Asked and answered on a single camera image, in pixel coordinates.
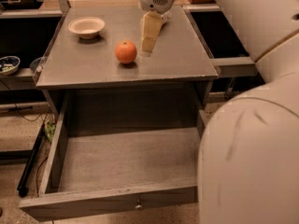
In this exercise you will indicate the clear plastic water bottle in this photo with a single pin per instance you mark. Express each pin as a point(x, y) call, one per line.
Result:
point(165, 17)

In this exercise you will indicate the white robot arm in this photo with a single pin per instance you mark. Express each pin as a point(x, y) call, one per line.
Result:
point(248, 165)

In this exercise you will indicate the orange fruit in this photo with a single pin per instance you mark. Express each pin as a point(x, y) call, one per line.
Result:
point(125, 51)

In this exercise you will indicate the black floor bar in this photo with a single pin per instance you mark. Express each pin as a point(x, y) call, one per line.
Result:
point(22, 189)

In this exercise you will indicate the metal drawer knob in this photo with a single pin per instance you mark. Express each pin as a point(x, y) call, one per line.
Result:
point(138, 205)

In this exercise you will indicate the grey side shelf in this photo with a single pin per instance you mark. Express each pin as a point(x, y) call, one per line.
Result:
point(235, 67)

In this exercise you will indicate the blue patterned bowl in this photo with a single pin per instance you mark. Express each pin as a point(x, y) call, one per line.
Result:
point(9, 65)

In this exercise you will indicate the white paper bowl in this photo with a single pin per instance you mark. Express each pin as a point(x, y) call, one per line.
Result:
point(86, 27)

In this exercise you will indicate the grey wooden cabinet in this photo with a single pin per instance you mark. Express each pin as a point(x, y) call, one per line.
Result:
point(97, 65)

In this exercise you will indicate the clear plastic container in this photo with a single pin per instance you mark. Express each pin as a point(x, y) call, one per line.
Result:
point(36, 67)

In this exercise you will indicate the open grey top drawer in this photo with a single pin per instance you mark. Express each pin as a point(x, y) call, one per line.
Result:
point(103, 164)

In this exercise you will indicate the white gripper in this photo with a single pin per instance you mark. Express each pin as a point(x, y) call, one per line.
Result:
point(152, 22)

